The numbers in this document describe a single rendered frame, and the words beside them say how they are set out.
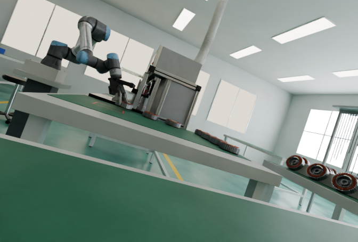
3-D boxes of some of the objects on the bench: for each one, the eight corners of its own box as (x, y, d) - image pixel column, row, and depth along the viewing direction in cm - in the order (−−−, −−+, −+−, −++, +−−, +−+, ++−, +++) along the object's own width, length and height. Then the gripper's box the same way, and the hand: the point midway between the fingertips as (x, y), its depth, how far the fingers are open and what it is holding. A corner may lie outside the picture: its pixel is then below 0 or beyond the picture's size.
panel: (152, 115, 140) (166, 78, 141) (145, 109, 204) (154, 83, 205) (154, 115, 141) (167, 79, 142) (145, 109, 204) (155, 83, 205)
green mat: (46, 94, 67) (47, 94, 67) (84, 95, 126) (84, 94, 126) (251, 161, 93) (251, 161, 93) (203, 135, 152) (203, 135, 152)
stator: (111, 103, 117) (114, 98, 117) (118, 104, 128) (120, 99, 128) (128, 110, 116) (130, 104, 116) (133, 110, 127) (135, 105, 127)
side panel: (153, 118, 140) (168, 78, 141) (153, 118, 143) (167, 79, 144) (186, 129, 147) (200, 91, 148) (185, 129, 150) (198, 91, 151)
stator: (145, 115, 134) (147, 111, 134) (159, 121, 131) (161, 116, 131) (139, 114, 123) (140, 109, 123) (154, 120, 120) (156, 115, 120)
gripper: (114, 80, 132) (119, 108, 131) (102, 75, 114) (107, 107, 113) (125, 78, 132) (131, 106, 131) (115, 72, 113) (121, 104, 112)
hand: (124, 105), depth 122 cm, fingers closed on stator, 13 cm apart
